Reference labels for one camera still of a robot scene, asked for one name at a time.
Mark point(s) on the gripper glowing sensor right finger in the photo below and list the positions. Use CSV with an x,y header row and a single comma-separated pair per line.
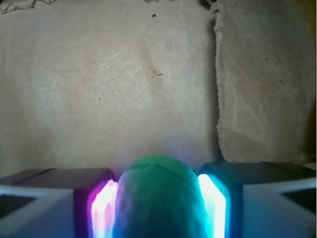
x,y
259,200

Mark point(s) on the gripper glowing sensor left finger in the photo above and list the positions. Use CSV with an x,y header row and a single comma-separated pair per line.
x,y
58,203

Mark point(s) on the green foam ball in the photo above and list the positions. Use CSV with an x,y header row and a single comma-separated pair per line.
x,y
159,197

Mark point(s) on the brown paper bag tray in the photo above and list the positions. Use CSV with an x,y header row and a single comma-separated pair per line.
x,y
101,83

